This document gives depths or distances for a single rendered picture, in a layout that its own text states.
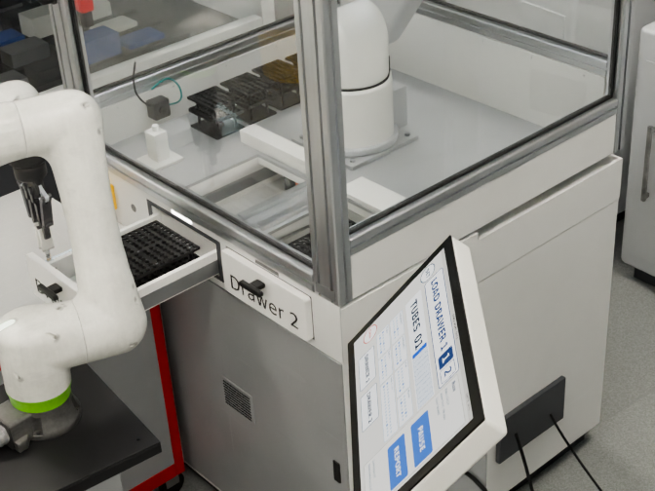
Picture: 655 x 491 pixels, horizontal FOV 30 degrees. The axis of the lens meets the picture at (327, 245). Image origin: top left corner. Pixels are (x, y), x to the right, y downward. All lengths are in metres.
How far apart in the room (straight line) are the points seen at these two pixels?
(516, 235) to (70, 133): 1.08
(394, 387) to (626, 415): 1.70
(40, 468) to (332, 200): 0.76
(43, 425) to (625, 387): 1.96
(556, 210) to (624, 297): 1.30
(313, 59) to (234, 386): 1.04
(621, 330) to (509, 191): 1.37
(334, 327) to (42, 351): 0.60
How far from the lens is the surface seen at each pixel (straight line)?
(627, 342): 4.01
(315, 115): 2.30
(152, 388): 3.21
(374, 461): 2.03
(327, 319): 2.54
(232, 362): 2.97
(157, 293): 2.74
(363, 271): 2.50
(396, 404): 2.06
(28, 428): 2.49
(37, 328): 2.38
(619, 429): 3.67
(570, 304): 3.18
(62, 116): 2.36
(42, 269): 2.79
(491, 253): 2.81
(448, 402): 1.92
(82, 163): 2.37
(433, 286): 2.17
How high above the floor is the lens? 2.37
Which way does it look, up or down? 32 degrees down
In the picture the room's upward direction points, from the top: 4 degrees counter-clockwise
